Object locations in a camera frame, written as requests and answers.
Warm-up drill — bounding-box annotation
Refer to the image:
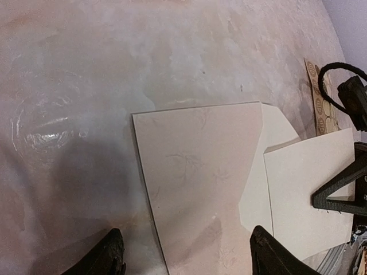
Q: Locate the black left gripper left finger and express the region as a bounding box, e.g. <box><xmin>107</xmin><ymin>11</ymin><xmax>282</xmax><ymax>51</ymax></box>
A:
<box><xmin>62</xmin><ymin>228</ymin><xmax>126</xmax><ymax>275</ymax></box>

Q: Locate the brown round sticker sheet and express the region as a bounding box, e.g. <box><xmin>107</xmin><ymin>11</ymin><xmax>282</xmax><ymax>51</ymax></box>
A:
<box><xmin>304</xmin><ymin>58</ymin><xmax>340</xmax><ymax>136</ymax></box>

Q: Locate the black right camera cable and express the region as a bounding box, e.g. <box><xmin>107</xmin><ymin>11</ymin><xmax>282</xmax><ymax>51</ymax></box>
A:
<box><xmin>318</xmin><ymin>62</ymin><xmax>367</xmax><ymax>114</ymax></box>

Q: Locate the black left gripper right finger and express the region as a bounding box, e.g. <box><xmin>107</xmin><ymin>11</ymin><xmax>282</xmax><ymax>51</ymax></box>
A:
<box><xmin>249</xmin><ymin>225</ymin><xmax>315</xmax><ymax>275</ymax></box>

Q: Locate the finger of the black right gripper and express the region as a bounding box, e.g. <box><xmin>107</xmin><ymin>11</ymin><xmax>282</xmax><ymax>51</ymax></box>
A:
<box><xmin>311</xmin><ymin>157</ymin><xmax>366</xmax><ymax>214</ymax></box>

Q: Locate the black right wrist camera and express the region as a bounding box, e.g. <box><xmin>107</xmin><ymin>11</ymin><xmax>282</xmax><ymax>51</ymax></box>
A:
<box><xmin>337</xmin><ymin>76</ymin><xmax>366</xmax><ymax>132</ymax></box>

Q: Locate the pink envelope with flap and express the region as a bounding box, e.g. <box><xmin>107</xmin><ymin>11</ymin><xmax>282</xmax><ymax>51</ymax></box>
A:
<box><xmin>132</xmin><ymin>102</ymin><xmax>300</xmax><ymax>274</ymax></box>

